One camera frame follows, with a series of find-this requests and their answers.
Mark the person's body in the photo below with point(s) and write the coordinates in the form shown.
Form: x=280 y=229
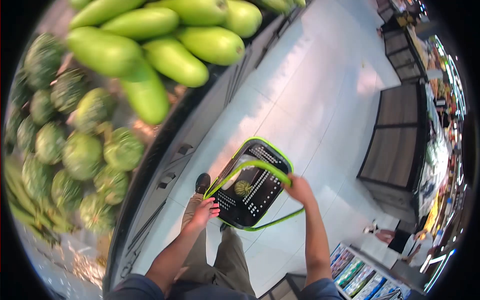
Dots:
x=210 y=290

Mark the full shop shelf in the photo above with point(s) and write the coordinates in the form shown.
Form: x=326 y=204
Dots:
x=452 y=150

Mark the person's legs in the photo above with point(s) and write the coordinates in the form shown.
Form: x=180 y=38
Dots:
x=228 y=258

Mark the person's left hand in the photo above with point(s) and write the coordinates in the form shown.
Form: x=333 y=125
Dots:
x=201 y=214

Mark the person's right hand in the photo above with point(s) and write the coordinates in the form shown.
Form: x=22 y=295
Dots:
x=302 y=191

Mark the pale green vegetable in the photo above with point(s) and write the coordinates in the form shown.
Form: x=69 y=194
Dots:
x=231 y=182

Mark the pile of green bottle gourds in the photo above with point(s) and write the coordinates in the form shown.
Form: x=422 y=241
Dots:
x=168 y=56

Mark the small wood-panel display stand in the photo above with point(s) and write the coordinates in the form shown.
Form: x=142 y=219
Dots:
x=403 y=52

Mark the small striped round squash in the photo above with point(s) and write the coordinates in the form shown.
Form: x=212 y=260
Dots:
x=243 y=188

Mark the pile of long green pods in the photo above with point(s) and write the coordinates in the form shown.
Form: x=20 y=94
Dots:
x=26 y=202

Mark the person's right fingers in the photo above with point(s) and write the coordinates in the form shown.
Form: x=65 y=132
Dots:
x=290 y=183

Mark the black produce display stand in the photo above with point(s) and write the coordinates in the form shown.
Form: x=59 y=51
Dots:
x=180 y=131

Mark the rack of colourful packets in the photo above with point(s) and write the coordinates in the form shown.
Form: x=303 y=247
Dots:
x=356 y=273

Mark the large wood-panel display stand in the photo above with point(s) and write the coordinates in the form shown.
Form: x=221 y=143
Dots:
x=393 y=150

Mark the black green-trimmed shopping basket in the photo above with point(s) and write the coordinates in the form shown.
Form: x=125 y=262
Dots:
x=258 y=195

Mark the person's left fingers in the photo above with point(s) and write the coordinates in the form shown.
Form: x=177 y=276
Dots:
x=213 y=210

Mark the pile of striped round squashes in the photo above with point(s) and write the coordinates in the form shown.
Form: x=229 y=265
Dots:
x=82 y=153

